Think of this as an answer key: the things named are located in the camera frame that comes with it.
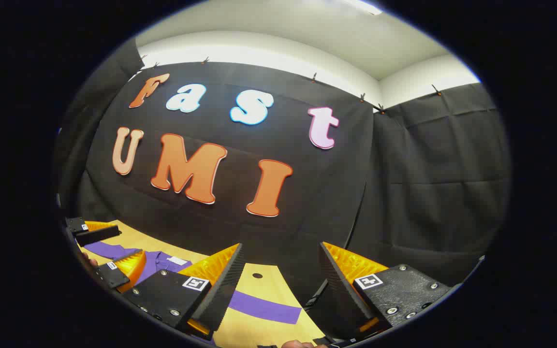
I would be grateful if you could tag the row of small cloth clips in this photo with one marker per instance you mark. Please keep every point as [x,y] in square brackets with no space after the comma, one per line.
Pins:
[313,77]

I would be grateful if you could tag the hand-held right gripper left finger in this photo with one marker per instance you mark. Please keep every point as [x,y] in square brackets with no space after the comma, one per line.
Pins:
[225,290]

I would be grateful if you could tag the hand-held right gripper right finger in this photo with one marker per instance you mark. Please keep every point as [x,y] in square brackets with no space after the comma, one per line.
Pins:
[341,299]

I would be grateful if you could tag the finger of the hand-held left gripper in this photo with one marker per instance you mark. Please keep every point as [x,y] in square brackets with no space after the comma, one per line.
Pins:
[111,275]
[97,236]

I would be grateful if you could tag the purple shirt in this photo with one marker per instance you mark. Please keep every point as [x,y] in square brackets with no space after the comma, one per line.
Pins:
[160,266]

